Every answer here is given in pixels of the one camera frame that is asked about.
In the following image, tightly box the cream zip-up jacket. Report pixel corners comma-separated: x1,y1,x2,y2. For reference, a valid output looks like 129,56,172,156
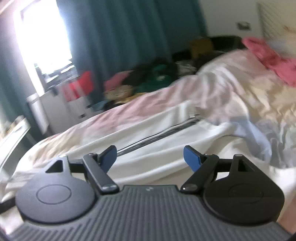
1,101,295,201

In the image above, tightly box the red cloth on stand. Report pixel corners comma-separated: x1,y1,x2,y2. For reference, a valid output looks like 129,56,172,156
62,71,94,102

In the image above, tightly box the pink cloth on bed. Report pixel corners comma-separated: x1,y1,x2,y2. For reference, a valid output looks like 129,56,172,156
242,37,295,87

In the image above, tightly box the teal curtain left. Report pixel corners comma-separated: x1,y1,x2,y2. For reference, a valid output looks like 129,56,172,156
0,41,40,140

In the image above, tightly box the pile of dark clothes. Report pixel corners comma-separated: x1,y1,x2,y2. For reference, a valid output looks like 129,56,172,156
102,35,244,110

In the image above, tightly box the teal curtain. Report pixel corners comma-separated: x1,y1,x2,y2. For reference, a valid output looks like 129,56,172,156
57,1,206,102
0,41,40,140

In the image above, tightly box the white dressing table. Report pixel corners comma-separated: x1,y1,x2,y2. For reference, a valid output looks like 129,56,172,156
1,118,31,169

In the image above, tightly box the pink garment in pile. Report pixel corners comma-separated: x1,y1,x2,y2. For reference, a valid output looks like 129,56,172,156
104,70,132,91

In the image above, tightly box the silver garment steamer stand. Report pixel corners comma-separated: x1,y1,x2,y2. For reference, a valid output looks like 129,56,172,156
35,62,92,122

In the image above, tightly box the teal curtain right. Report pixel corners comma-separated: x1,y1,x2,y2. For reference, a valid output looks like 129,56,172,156
57,1,206,102

